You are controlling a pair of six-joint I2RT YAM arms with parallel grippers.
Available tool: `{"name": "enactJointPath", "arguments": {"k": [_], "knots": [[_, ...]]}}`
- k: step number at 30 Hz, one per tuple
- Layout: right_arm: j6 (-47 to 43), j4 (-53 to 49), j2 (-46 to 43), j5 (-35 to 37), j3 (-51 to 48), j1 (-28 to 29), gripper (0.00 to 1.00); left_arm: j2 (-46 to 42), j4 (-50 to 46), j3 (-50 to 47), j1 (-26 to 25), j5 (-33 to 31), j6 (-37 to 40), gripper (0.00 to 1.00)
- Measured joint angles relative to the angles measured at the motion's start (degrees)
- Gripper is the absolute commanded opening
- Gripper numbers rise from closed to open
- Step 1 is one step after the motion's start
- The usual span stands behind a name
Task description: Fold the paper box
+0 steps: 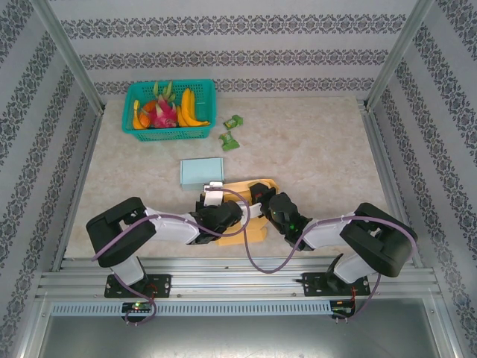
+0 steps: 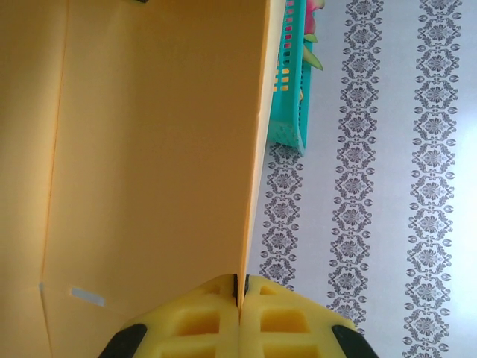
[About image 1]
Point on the yellow paper box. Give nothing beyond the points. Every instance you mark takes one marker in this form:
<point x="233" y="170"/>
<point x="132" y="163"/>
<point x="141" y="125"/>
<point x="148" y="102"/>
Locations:
<point x="259" y="231"/>

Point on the light blue paper box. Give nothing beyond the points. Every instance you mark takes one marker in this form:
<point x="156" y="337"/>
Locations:
<point x="201" y="171"/>

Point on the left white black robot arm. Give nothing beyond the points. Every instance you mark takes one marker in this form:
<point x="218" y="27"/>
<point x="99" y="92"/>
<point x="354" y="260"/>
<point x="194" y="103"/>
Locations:
<point x="171" y="227"/>

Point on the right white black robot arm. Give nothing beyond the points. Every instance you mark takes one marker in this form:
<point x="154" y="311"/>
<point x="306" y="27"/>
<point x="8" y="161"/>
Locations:
<point x="328" y="233"/>

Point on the green candy packet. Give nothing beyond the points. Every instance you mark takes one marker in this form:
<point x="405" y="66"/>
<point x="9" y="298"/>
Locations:
<point x="233" y="121"/>
<point x="228" y="141"/>

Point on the teal plastic basket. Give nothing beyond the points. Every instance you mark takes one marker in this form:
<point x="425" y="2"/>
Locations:
<point x="167" y="135"/>

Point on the right small circuit board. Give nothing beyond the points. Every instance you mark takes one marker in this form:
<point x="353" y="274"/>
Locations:
<point x="343" y="307"/>

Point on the small circuit board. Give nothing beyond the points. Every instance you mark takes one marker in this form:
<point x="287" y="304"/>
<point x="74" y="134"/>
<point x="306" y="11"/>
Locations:
<point x="138" y="307"/>
<point x="343" y="307"/>

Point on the yellow banana bunch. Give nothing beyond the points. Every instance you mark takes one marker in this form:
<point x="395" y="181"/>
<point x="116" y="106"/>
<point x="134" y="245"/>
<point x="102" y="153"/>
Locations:
<point x="188" y="108"/>

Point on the grey metal panel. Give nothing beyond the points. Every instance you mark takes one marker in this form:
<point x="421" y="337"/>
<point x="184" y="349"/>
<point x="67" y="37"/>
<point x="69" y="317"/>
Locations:
<point x="238" y="335"/>

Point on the pink dragon fruit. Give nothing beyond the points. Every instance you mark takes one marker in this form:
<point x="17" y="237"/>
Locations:
<point x="162" y="113"/>

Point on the left small circuit board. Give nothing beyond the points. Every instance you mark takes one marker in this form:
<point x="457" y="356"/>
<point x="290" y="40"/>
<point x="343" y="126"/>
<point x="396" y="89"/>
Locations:
<point x="138" y="307"/>

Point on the single curved yellow banana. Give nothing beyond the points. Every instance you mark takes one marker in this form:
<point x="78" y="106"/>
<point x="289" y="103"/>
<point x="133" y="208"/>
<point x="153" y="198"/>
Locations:
<point x="139" y="122"/>

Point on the round orange fruit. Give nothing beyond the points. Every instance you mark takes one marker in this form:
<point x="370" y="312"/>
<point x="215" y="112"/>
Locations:
<point x="148" y="107"/>

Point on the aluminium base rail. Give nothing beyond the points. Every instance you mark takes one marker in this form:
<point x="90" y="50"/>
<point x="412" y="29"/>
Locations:
<point x="208" y="277"/>

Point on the right aluminium side rail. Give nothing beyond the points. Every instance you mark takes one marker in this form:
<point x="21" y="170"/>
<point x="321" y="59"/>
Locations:
<point x="387" y="179"/>

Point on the aluminium side rail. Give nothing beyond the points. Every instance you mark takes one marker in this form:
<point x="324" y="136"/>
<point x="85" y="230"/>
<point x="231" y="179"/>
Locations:
<point x="80" y="179"/>
<point x="387" y="179"/>

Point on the left aluminium side rail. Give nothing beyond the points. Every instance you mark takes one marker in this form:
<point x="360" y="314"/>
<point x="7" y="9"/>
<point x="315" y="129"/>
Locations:
<point x="80" y="179"/>

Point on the right aluminium frame post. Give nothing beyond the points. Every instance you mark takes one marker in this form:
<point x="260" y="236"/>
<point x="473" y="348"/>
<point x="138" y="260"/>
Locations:
<point x="400" y="52"/>

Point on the aluminium frame post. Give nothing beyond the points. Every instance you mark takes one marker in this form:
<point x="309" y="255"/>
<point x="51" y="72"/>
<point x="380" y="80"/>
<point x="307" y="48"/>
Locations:
<point x="67" y="56"/>
<point x="400" y="52"/>

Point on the left aluminium frame post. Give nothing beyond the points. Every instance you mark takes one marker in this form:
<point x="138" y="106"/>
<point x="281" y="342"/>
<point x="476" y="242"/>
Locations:
<point x="67" y="56"/>

